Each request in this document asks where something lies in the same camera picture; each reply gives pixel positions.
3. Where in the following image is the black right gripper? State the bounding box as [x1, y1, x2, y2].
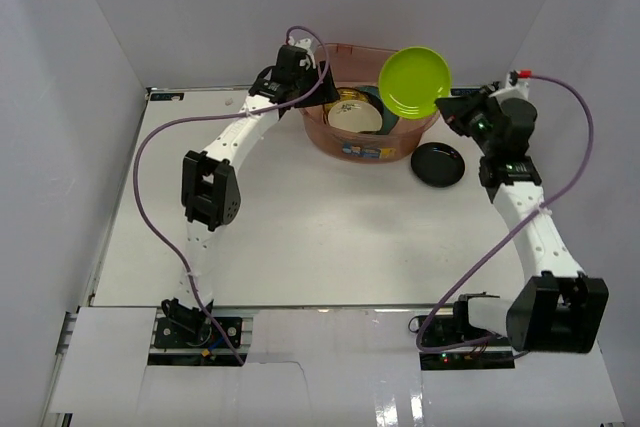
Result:
[436, 87, 501, 157]

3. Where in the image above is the yellow patterned black plate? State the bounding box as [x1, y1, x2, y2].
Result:
[337, 87, 368, 102]

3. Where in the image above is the beige ceramic plate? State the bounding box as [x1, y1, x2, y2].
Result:
[327, 100, 383, 133]

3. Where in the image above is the lime green plate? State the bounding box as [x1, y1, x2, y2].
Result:
[378, 46, 452, 120]

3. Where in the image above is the dark teal ceramic plate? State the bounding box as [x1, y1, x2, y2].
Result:
[356, 85, 399, 135]

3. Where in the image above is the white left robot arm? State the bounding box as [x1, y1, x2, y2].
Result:
[161, 38, 338, 347]

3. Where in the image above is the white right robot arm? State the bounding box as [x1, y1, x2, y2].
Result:
[436, 89, 609, 354]

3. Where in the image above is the translucent pink plastic bin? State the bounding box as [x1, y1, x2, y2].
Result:
[300, 43, 439, 164]

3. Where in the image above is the right blue corner label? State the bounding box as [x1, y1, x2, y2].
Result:
[450, 87, 479, 97]

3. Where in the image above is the blue corner label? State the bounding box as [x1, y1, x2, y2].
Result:
[149, 92, 184, 102]
[450, 87, 479, 97]

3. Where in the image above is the left blue corner label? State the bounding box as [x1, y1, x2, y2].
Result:
[149, 92, 184, 102]

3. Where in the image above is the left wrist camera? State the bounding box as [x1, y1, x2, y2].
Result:
[287, 37, 314, 55]

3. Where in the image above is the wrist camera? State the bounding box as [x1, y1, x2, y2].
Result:
[287, 37, 314, 55]
[490, 70, 531, 102]

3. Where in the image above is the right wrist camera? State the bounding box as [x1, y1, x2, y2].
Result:
[490, 70, 531, 102]

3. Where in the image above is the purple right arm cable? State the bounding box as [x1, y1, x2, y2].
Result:
[417, 74, 595, 359]

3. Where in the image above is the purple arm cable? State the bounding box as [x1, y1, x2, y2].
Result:
[417, 74, 595, 359]
[133, 25, 331, 366]

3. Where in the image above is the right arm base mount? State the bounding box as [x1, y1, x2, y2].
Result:
[420, 315, 509, 355]

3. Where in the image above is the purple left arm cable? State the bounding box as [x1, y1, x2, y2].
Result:
[133, 25, 331, 366]

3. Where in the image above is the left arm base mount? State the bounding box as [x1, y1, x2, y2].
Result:
[151, 299, 243, 354]

